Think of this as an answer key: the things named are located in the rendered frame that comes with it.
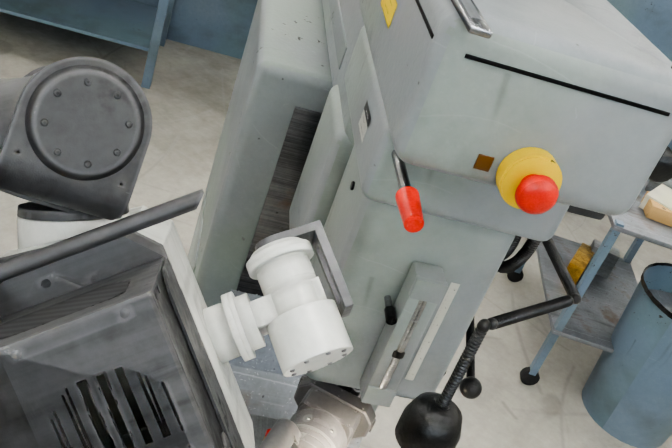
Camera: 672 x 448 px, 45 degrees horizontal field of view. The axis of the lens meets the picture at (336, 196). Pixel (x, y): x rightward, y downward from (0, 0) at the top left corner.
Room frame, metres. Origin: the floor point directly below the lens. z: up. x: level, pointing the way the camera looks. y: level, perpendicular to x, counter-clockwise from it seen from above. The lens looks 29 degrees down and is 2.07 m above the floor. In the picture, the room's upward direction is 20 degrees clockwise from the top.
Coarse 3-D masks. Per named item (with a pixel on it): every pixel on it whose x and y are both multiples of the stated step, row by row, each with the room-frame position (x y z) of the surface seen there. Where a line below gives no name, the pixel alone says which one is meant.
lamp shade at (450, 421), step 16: (416, 400) 0.73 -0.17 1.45; (432, 400) 0.73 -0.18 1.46; (400, 416) 0.73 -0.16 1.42; (416, 416) 0.71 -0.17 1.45; (432, 416) 0.71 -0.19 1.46; (448, 416) 0.71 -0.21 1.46; (400, 432) 0.71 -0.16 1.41; (416, 432) 0.70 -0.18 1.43; (432, 432) 0.69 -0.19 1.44; (448, 432) 0.70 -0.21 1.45
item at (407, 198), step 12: (396, 156) 0.78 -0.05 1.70; (396, 168) 0.76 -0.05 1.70; (408, 180) 0.74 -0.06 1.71; (408, 192) 0.70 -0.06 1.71; (408, 204) 0.68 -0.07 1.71; (420, 204) 0.69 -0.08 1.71; (408, 216) 0.67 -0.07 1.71; (420, 216) 0.67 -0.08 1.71; (408, 228) 0.66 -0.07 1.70; (420, 228) 0.67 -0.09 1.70
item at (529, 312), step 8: (568, 296) 0.84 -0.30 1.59; (536, 304) 0.80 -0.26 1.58; (544, 304) 0.80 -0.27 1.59; (552, 304) 0.81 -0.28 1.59; (560, 304) 0.82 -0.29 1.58; (568, 304) 0.83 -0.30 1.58; (512, 312) 0.76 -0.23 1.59; (520, 312) 0.77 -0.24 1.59; (528, 312) 0.77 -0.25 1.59; (536, 312) 0.78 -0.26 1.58; (544, 312) 0.79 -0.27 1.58; (496, 320) 0.73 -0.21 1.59; (504, 320) 0.74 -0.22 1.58; (512, 320) 0.75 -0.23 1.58; (520, 320) 0.76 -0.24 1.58; (496, 328) 0.73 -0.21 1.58
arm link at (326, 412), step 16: (304, 384) 0.90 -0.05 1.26; (320, 384) 0.91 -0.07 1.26; (304, 400) 0.87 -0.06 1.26; (320, 400) 0.88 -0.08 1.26; (336, 400) 0.89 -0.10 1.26; (352, 400) 0.90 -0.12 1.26; (304, 416) 0.82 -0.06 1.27; (320, 416) 0.83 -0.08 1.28; (336, 416) 0.85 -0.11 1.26; (352, 416) 0.87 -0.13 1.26; (368, 416) 0.88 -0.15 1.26; (320, 432) 0.80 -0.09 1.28; (336, 432) 0.82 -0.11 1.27; (352, 432) 0.85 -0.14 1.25
